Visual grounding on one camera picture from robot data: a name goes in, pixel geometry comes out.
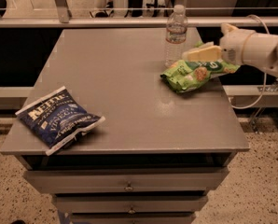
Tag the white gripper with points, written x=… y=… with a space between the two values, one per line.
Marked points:
x=232 y=47

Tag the clear plastic water bottle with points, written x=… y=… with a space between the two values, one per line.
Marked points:
x=176 y=35

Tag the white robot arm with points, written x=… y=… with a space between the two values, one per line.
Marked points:
x=262 y=49

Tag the green rice chip bag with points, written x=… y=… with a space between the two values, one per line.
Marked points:
x=183 y=76

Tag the blue kettle chip bag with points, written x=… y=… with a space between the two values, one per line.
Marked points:
x=58 y=120

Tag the grey drawer cabinet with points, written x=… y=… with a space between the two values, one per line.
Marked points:
x=115 y=73

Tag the top grey drawer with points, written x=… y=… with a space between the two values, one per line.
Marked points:
x=121 y=181

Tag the grey drawer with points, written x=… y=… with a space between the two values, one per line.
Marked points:
x=121 y=181
x=134 y=219
x=130 y=204

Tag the middle grey drawer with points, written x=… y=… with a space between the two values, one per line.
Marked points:
x=130 y=204

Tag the bottom grey drawer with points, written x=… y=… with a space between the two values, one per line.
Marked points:
x=134 y=219

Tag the metal railing frame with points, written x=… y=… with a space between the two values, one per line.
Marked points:
x=91 y=13

